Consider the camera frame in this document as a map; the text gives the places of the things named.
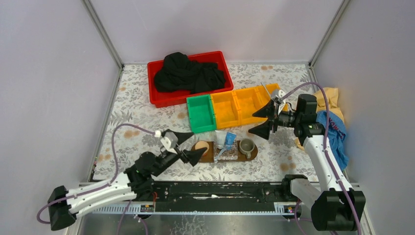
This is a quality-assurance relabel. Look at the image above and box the brown wooden oval tray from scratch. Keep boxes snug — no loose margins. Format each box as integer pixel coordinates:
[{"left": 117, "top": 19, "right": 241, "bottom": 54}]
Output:
[{"left": 190, "top": 140, "right": 259, "bottom": 163}]

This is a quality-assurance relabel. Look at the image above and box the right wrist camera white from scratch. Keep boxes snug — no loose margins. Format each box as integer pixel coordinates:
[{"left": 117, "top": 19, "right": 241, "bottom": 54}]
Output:
[{"left": 270, "top": 89, "right": 286, "bottom": 115}]

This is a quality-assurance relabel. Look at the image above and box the yellow bin with toothpaste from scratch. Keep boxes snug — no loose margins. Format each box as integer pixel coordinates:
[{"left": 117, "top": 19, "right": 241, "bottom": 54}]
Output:
[{"left": 234, "top": 87, "right": 265, "bottom": 125}]

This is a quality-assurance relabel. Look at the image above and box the blue toothpaste tube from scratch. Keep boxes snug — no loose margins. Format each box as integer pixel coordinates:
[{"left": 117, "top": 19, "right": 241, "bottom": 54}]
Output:
[{"left": 224, "top": 132, "right": 236, "bottom": 149}]

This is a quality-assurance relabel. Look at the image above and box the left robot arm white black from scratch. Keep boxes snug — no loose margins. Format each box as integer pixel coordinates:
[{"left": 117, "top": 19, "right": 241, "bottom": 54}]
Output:
[{"left": 47, "top": 129, "right": 205, "bottom": 231}]

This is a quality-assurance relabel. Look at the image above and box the purple cable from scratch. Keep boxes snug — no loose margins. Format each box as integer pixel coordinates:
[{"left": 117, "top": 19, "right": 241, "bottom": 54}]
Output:
[
  {"left": 36, "top": 123, "right": 156, "bottom": 235},
  {"left": 282, "top": 81, "right": 362, "bottom": 235}
]

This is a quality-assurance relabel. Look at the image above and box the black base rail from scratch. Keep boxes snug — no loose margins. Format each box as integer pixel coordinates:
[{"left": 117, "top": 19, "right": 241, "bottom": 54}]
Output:
[{"left": 147, "top": 181, "right": 298, "bottom": 213}]

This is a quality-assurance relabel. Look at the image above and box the white toothpaste tube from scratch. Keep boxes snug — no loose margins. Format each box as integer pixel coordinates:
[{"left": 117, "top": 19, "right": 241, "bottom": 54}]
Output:
[{"left": 215, "top": 130, "right": 227, "bottom": 149}]

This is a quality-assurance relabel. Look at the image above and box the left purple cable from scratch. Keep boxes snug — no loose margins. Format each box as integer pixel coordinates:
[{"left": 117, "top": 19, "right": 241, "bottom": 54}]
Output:
[{"left": 36, "top": 123, "right": 156, "bottom": 235}]

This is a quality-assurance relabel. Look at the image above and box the yellow cloth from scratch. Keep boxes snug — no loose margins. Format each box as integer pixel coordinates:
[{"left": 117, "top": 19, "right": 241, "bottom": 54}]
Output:
[{"left": 295, "top": 87, "right": 345, "bottom": 150}]

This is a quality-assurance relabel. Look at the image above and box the red plastic bin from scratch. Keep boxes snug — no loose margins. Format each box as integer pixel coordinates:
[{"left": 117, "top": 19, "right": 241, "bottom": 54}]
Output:
[{"left": 147, "top": 51, "right": 234, "bottom": 108}]

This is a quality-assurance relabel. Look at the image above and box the orange cup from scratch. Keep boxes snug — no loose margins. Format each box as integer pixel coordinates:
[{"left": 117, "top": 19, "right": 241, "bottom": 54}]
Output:
[{"left": 194, "top": 141, "right": 210, "bottom": 156}]

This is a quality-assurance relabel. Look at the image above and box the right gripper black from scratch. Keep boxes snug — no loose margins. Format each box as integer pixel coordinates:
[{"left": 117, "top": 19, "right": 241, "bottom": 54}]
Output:
[{"left": 249, "top": 99, "right": 301, "bottom": 140}]

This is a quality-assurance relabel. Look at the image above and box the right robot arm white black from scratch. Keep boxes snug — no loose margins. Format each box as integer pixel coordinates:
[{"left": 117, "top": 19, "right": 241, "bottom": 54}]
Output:
[{"left": 249, "top": 94, "right": 366, "bottom": 234}]

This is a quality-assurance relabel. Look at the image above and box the clear textured glass holder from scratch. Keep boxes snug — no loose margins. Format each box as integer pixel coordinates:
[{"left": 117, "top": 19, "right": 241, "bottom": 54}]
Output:
[{"left": 213, "top": 142, "right": 238, "bottom": 163}]

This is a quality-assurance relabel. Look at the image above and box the green plastic bin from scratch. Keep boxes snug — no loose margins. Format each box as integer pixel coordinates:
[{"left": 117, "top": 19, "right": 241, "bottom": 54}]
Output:
[{"left": 186, "top": 94, "right": 216, "bottom": 133}]

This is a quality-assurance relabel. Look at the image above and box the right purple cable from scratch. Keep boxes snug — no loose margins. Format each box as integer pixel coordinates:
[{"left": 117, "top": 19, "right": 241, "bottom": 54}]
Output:
[{"left": 282, "top": 81, "right": 362, "bottom": 235}]

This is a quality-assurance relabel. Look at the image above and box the blue cloth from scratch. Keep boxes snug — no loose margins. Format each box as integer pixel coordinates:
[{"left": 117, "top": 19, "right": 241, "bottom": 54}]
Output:
[{"left": 328, "top": 111, "right": 349, "bottom": 170}]

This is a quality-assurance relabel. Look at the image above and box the black cloth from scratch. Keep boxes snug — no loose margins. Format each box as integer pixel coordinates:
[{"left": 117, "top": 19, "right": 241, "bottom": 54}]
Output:
[{"left": 154, "top": 52, "right": 226, "bottom": 94}]

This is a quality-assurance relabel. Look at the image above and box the grey cup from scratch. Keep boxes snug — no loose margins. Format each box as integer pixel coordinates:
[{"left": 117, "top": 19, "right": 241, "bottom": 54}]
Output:
[{"left": 239, "top": 138, "right": 255, "bottom": 159}]

